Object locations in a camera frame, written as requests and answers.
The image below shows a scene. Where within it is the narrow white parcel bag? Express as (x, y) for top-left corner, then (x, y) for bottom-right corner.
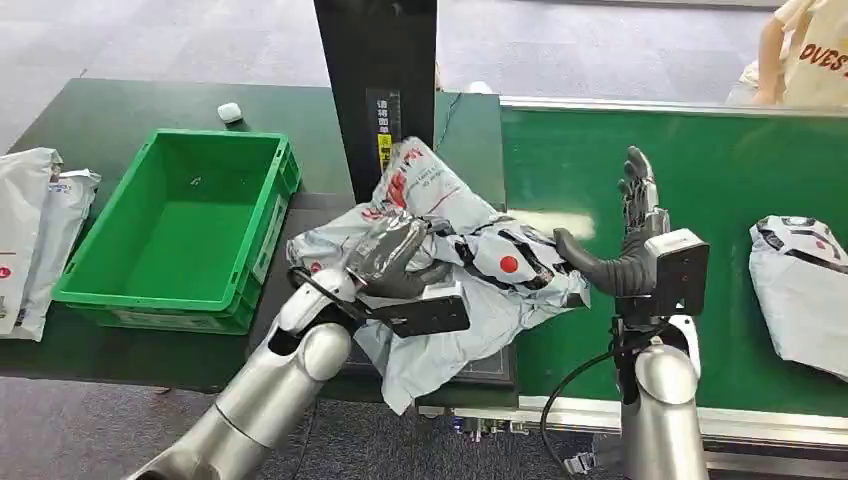
(13, 168), (103, 343)

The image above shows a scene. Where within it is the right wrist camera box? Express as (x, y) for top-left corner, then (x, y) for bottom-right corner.
(614, 228), (711, 327)

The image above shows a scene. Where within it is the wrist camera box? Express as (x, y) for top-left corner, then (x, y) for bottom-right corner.
(360, 283), (472, 340)
(614, 228), (711, 327)

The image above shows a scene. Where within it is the green conveyor belt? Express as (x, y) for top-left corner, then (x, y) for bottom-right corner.
(500, 105), (848, 419)

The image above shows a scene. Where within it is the grey parcel bag black print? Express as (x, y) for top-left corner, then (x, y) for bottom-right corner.
(748, 214), (848, 384)

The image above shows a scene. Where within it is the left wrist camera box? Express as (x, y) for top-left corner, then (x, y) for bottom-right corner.
(360, 283), (472, 340)

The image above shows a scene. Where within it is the grey parcel bag red print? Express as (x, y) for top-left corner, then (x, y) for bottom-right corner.
(285, 136), (592, 417)

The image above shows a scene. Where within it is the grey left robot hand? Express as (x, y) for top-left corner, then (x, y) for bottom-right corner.
(345, 211), (458, 300)

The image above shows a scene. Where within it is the person in pale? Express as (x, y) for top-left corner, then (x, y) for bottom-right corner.
(724, 0), (848, 108)

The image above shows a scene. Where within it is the thin black table cable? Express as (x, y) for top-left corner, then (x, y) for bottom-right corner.
(433, 92), (463, 151)

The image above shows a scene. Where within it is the black scanner pad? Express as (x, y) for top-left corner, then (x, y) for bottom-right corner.
(247, 192), (519, 390)

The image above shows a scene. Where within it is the black scanner column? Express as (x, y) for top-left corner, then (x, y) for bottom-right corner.
(313, 0), (439, 205)

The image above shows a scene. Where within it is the green plastic crate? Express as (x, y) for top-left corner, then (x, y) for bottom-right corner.
(51, 129), (303, 337)

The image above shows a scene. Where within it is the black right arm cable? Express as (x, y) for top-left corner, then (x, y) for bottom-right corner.
(539, 344), (624, 480)

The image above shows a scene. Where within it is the large white parcel bag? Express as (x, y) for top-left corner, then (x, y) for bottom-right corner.
(0, 146), (65, 337)

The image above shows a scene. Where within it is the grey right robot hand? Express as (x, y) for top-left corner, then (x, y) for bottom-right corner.
(552, 145), (671, 299)

